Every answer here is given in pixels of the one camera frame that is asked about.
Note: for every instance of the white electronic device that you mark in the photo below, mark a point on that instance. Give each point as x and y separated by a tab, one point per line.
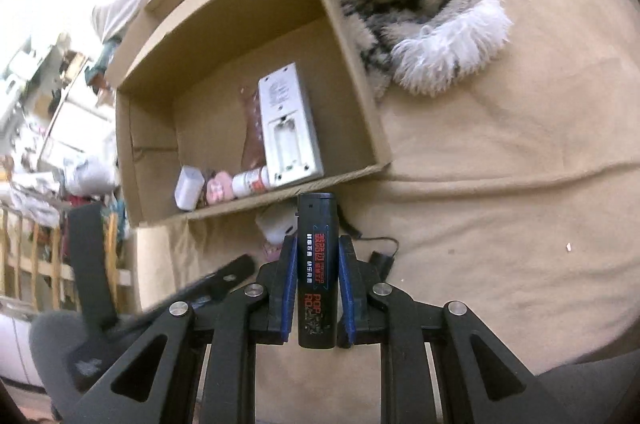
290	128

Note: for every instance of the cardboard box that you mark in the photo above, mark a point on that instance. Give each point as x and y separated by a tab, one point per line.
215	103

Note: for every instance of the white plug cube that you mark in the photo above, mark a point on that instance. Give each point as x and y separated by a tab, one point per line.
189	188

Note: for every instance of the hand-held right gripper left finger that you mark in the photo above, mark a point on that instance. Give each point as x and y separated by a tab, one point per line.
287	289

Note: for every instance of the white plastic bag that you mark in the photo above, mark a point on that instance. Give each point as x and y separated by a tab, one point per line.
90	176

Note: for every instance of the black rectangular box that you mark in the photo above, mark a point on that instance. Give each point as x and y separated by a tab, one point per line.
316	274

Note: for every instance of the person's grey pants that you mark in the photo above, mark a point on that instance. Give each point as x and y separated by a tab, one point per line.
590	394

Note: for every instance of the white cabinet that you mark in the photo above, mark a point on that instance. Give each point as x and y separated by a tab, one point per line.
75	118

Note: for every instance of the small white pill bottle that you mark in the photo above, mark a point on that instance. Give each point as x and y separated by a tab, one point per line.
249	183

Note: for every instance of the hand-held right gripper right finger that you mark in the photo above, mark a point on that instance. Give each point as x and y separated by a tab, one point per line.
346	289

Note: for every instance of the brown patterned packet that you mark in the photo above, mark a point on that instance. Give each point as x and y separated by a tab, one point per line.
250	138

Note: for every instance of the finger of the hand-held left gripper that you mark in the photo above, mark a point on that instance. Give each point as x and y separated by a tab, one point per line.
225	276

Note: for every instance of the white packet with pink print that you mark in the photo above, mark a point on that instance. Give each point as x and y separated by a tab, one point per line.
277	224

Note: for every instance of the wooden rack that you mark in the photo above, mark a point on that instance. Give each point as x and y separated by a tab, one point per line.
37	254

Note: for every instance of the teal garment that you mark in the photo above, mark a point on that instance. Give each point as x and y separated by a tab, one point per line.
102	63

